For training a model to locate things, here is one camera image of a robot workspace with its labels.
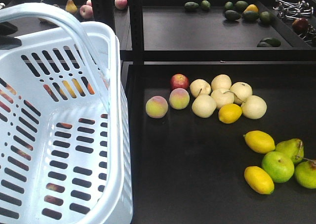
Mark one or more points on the light blue plastic basket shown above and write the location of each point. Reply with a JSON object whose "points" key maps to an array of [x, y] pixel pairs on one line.
{"points": [[64, 133]]}

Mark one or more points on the green pink peach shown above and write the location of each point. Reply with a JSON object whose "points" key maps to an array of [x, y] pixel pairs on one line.
{"points": [[156, 107], [179, 98]]}

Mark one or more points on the red apple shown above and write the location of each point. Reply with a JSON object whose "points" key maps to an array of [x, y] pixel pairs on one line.
{"points": [[179, 81]]}

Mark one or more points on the white pear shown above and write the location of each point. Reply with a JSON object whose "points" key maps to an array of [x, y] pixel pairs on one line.
{"points": [[254, 107], [204, 106]]}

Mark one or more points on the black right display table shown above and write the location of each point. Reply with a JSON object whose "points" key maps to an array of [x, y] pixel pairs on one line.
{"points": [[189, 170]]}

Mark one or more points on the yellow lemon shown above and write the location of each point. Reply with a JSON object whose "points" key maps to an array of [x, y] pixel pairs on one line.
{"points": [[259, 180], [229, 113], [259, 141]]}

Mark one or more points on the brown yellow pear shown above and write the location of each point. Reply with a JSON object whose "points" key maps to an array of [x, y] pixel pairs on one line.
{"points": [[71, 7]]}

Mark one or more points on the green apple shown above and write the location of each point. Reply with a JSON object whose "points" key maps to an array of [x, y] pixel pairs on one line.
{"points": [[278, 166]]}

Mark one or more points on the green pear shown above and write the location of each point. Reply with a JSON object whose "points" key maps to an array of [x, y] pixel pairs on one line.
{"points": [[293, 148]]}

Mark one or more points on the black rear display shelf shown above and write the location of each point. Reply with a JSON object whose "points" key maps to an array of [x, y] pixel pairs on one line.
{"points": [[162, 30]]}

